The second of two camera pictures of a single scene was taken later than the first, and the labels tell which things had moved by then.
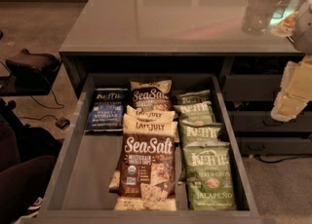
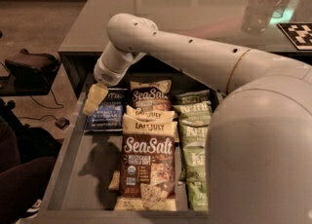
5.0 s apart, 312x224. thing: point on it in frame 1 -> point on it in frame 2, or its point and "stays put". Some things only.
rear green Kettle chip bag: (190, 97) stays put
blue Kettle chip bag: (106, 110) stays put
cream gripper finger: (288, 106) -> (89, 108)
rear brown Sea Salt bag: (155, 95) stays put
